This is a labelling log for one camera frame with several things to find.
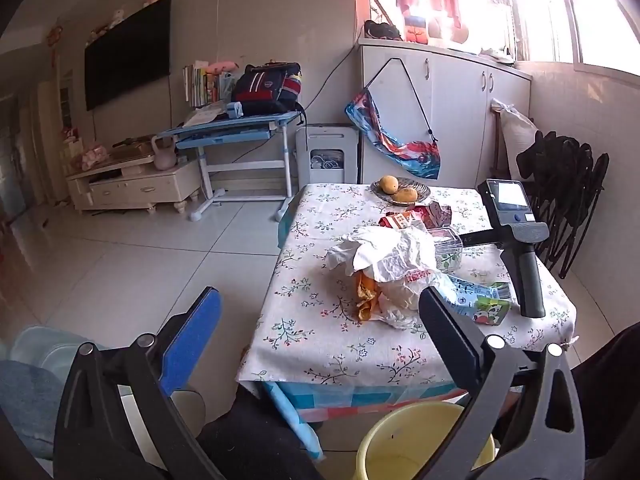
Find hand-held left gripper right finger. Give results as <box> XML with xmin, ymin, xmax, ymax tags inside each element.
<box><xmin>419</xmin><ymin>286</ymin><xmax>586</xmax><ymax>480</ymax></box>

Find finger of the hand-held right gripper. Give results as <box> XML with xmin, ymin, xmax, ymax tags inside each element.
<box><xmin>459</xmin><ymin>230</ymin><xmax>502</xmax><ymax>249</ymax></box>

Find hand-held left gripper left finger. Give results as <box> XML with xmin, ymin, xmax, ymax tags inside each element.
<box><xmin>52</xmin><ymin>286</ymin><xmax>223</xmax><ymax>480</ymax></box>

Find clear plastic bottle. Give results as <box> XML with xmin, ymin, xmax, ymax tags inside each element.
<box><xmin>429</xmin><ymin>227</ymin><xmax>464</xmax><ymax>271</ymax></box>

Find green white drink pouch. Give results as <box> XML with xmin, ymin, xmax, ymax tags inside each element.
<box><xmin>440</xmin><ymin>272</ymin><xmax>512</xmax><ymax>328</ymax></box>

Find red snack packet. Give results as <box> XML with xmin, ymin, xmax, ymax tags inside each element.
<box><xmin>412</xmin><ymin>200</ymin><xmax>453</xmax><ymax>231</ymax></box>

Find red snack wrapper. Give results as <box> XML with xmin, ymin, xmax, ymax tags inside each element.
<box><xmin>378</xmin><ymin>210</ymin><xmax>426</xmax><ymax>231</ymax></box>

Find white paper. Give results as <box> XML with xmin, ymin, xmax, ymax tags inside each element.
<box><xmin>325</xmin><ymin>225</ymin><xmax>453</xmax><ymax>331</ymax></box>

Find orange vegetable peel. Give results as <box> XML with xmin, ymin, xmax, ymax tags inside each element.
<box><xmin>354</xmin><ymin>269</ymin><xmax>383</xmax><ymax>323</ymax></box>

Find yellow plastic bucket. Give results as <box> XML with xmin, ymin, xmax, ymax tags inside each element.
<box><xmin>356</xmin><ymin>401</ymin><xmax>496</xmax><ymax>480</ymax></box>

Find dark fruit plate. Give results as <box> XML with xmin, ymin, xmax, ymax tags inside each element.
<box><xmin>371</xmin><ymin>182</ymin><xmax>432</xmax><ymax>207</ymax></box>

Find black folding chairs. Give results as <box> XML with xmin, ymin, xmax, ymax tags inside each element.
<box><xmin>517</xmin><ymin>130</ymin><xmax>611</xmax><ymax>281</ymax></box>

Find person's black clothing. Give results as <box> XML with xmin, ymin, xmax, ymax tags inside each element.
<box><xmin>196</xmin><ymin>320</ymin><xmax>640</xmax><ymax>480</ymax></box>

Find white sack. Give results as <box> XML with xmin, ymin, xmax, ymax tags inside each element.
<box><xmin>490</xmin><ymin>97</ymin><xmax>541</xmax><ymax>181</ymax></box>

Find floral tablecloth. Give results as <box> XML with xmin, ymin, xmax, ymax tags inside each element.
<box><xmin>235</xmin><ymin>182</ymin><xmax>576</xmax><ymax>388</ymax></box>

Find white cabinet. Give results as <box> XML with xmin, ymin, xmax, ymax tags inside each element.
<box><xmin>357</xmin><ymin>40</ymin><xmax>533</xmax><ymax>186</ymax></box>

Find white television stand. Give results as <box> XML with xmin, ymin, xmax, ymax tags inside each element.
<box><xmin>65</xmin><ymin>152</ymin><xmax>203</xmax><ymax>216</ymax></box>

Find person's jeans leg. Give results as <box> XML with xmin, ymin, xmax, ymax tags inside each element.
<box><xmin>0</xmin><ymin>325</ymin><xmax>101</xmax><ymax>461</ymax></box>

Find white air purifier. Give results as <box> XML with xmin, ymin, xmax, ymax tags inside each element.
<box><xmin>295</xmin><ymin>122</ymin><xmax>361</xmax><ymax>186</ymax></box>

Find pink kettlebell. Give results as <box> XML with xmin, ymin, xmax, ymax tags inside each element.
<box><xmin>151</xmin><ymin>134</ymin><xmax>178</xmax><ymax>171</ymax></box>

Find pink gift bundle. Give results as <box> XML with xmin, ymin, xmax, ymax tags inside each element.
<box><xmin>80</xmin><ymin>145</ymin><xmax>108</xmax><ymax>171</ymax></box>

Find pink cushion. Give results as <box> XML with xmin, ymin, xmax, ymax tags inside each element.
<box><xmin>430</xmin><ymin>15</ymin><xmax>471</xmax><ymax>43</ymax></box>

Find blue study desk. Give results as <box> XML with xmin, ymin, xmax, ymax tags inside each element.
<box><xmin>155</xmin><ymin>110</ymin><xmax>306</xmax><ymax>222</ymax></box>

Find red decorated box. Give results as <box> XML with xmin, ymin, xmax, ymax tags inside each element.
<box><xmin>404</xmin><ymin>14</ymin><xmax>432</xmax><ymax>43</ymax></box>

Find black shoes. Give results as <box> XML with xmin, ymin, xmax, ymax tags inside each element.
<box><xmin>362</xmin><ymin>20</ymin><xmax>403</xmax><ymax>41</ymax></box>

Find window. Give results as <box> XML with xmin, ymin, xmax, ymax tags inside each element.
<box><xmin>515</xmin><ymin>0</ymin><xmax>640</xmax><ymax>73</ymax></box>

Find row of books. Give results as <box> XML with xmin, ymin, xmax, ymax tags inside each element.
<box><xmin>182</xmin><ymin>60</ymin><xmax>236</xmax><ymax>108</ymax></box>

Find dark blue backpack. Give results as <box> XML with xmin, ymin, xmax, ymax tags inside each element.
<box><xmin>230</xmin><ymin>62</ymin><xmax>306</xmax><ymax>116</ymax></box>

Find black flat television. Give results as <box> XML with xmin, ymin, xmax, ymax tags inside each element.
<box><xmin>84</xmin><ymin>0</ymin><xmax>173</xmax><ymax>112</ymax></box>

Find colourful drawstring bag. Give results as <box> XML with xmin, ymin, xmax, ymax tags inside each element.
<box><xmin>345</xmin><ymin>56</ymin><xmax>443</xmax><ymax>181</ymax></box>

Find black power cable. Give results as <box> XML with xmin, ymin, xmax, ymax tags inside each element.
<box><xmin>300</xmin><ymin>50</ymin><xmax>358</xmax><ymax>108</ymax></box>

